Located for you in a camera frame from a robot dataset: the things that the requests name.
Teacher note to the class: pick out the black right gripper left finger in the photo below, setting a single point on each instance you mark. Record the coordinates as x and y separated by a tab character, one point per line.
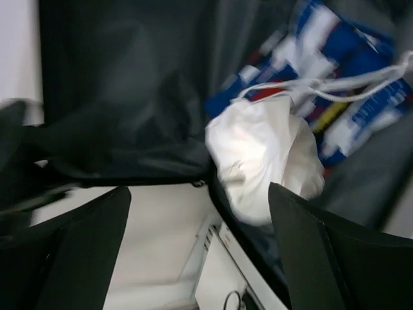
66	262

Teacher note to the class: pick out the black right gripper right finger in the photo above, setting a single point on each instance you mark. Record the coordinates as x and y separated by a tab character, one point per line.
332	263

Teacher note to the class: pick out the grey hard-shell suitcase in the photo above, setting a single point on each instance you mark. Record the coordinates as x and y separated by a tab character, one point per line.
127	81

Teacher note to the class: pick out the blue patterned cloth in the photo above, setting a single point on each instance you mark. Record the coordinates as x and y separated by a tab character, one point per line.
340	76

